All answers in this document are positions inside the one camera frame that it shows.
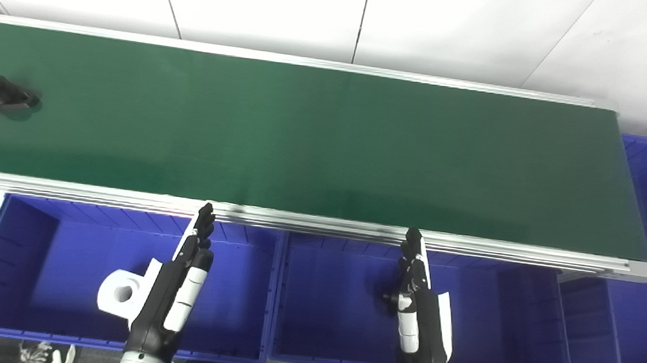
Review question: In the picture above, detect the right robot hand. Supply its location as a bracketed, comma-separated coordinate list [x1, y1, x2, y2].
[377, 225, 462, 363]

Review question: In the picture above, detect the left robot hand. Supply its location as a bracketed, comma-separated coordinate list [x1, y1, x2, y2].
[117, 197, 219, 363]

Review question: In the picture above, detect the black flange part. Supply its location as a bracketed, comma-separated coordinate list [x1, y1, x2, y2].
[0, 73, 43, 115]

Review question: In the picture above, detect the white cylindrical part with hole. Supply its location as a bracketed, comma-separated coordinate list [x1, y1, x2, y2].
[95, 267, 146, 321]

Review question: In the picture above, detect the green conveyor belt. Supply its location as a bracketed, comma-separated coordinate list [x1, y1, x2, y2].
[0, 12, 647, 284]
[0, 20, 647, 263]

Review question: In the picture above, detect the black white patterned object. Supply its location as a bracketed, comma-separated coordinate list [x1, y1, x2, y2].
[17, 340, 77, 363]

